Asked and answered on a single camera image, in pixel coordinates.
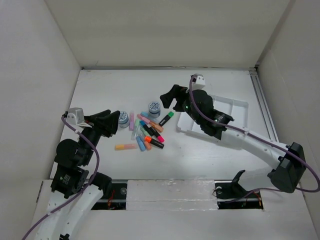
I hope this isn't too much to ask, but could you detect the salmon orange pastel highlighter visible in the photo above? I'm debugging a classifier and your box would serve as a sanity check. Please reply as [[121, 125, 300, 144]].
[[150, 121, 164, 133]]

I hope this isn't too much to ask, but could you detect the green black highlighter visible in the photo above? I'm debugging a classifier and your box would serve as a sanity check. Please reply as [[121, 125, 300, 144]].
[[159, 111, 174, 127]]

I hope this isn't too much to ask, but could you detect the purple pastel highlighter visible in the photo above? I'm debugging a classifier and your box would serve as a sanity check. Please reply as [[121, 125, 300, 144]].
[[129, 111, 135, 131]]

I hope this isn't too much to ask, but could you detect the yellow pink pastel highlighter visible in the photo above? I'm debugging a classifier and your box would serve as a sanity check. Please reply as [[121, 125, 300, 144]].
[[114, 143, 137, 151]]

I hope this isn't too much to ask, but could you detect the dark green pastel highlighter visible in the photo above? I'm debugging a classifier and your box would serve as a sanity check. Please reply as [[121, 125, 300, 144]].
[[139, 127, 150, 139]]

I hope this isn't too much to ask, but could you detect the orange black highlighter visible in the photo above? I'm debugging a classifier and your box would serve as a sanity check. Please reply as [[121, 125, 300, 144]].
[[144, 136, 165, 149]]

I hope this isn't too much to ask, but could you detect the pink black highlighter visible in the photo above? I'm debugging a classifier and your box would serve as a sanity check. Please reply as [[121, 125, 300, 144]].
[[149, 126, 165, 143]]

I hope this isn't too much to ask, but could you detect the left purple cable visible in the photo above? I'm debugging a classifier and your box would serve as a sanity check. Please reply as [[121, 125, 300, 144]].
[[21, 113, 101, 240]]

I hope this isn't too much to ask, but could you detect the white organizer tray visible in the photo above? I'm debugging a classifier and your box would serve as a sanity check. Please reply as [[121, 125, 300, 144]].
[[175, 94, 250, 151]]

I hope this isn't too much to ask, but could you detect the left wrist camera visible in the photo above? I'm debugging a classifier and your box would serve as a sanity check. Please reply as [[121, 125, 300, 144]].
[[66, 107, 85, 126]]

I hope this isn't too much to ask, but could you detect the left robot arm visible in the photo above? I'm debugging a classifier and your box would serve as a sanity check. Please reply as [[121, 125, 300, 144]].
[[34, 107, 120, 240]]

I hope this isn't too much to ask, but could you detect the blue black highlighter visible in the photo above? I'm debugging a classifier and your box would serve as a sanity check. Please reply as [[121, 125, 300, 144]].
[[139, 120, 156, 137]]

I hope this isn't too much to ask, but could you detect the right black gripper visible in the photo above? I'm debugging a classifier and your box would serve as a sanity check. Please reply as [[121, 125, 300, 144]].
[[160, 84, 202, 125]]

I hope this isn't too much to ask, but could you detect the aluminium rail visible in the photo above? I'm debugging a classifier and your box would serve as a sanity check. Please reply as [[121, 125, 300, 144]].
[[249, 68, 279, 142]]

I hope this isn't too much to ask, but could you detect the light blue pastel highlighter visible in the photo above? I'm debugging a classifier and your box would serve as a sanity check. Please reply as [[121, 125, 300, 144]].
[[140, 111, 158, 123]]

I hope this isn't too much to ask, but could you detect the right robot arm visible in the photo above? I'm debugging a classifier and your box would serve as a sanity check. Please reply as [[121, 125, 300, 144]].
[[160, 84, 306, 193]]

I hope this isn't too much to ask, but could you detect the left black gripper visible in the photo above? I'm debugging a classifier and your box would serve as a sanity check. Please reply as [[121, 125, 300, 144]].
[[78, 108, 120, 164]]

